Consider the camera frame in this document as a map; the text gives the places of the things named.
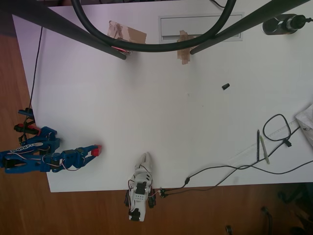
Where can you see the crumpled white paper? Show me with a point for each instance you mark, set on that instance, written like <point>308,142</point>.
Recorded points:
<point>306,120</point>

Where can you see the green pen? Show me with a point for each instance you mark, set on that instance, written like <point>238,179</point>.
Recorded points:
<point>264,149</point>

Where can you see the small red object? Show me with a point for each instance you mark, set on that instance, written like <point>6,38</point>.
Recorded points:
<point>124,51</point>

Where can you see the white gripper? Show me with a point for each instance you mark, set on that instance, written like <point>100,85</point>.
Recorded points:
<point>145,164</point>

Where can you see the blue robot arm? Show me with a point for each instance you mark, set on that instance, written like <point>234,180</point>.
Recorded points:
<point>24,159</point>

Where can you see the black chair base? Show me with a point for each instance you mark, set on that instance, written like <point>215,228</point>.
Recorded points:
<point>293,193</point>

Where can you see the red and black clamp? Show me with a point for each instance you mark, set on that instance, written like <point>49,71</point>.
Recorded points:
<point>29,129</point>

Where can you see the small red cube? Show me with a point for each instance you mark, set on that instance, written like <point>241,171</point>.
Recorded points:
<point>97,151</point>

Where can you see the wide brown tape piece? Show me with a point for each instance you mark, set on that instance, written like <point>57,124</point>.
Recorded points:
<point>134,35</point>

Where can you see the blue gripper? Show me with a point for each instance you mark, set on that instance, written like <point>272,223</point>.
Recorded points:
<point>84,153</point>

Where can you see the blue table clamp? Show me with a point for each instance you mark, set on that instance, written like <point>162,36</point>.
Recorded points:
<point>25,112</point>

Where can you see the black table clamp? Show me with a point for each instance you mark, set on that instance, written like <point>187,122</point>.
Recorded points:
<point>152,199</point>

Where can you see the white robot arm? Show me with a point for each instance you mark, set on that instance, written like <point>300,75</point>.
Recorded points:
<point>139,198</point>

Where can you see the black chair leg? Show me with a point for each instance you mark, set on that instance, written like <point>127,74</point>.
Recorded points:
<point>267,215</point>

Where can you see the black caster wheel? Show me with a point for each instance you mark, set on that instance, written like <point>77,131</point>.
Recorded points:
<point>229,229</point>

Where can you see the narrow brown tape piece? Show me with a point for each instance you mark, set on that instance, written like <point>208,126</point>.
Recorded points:
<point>184,57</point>

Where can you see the black tripod leg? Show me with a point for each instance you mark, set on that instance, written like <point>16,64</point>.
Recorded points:
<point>244,24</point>
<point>73,30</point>

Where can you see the small black cap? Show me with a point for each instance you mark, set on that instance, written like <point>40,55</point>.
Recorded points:
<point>226,86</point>

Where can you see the black round desk device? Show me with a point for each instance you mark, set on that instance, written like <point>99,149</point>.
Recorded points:
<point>271,27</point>

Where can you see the transparent ruler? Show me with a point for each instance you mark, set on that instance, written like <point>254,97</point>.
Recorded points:
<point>247,151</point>

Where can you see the black pen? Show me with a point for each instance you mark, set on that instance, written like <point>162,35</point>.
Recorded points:
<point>258,147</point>

